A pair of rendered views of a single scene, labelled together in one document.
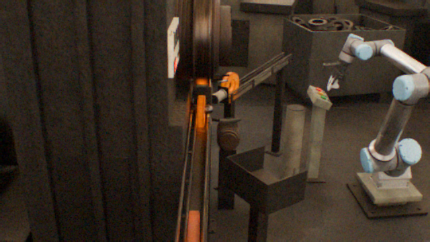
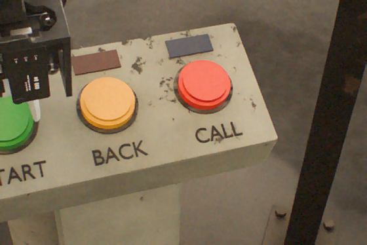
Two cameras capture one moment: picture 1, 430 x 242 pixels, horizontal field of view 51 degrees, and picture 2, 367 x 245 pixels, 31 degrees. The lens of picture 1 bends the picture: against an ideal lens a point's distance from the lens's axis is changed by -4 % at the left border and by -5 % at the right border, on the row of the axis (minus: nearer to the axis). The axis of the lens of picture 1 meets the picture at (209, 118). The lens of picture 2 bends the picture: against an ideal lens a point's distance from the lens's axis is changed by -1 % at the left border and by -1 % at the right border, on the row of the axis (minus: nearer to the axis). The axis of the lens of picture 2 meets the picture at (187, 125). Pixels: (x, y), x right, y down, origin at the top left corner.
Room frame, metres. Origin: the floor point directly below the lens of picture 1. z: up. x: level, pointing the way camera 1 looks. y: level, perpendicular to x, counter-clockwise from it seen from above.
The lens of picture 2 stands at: (2.73, -1.07, 0.94)
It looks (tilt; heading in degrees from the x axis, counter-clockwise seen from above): 44 degrees down; 69
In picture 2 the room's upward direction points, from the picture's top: 3 degrees clockwise
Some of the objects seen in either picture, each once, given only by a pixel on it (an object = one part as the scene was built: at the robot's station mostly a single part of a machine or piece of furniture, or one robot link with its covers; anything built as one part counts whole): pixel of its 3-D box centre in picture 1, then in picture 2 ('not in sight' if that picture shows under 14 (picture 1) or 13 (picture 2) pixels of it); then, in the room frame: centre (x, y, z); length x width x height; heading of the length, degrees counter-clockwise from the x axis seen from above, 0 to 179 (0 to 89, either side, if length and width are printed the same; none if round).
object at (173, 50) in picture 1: (174, 46); not in sight; (1.79, 0.15, 1.15); 0.26 x 0.02 x 0.18; 179
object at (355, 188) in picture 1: (386, 194); not in sight; (2.49, -1.14, 0.04); 0.40 x 0.40 x 0.08; 5
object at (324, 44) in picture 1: (336, 56); not in sight; (4.57, -1.28, 0.39); 1.03 x 0.83 x 0.77; 104
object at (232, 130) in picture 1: (226, 164); not in sight; (2.46, -0.11, 0.27); 0.22 x 0.13 x 0.53; 179
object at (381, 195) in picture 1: (388, 186); not in sight; (2.49, -1.14, 0.10); 0.32 x 0.32 x 0.04; 5
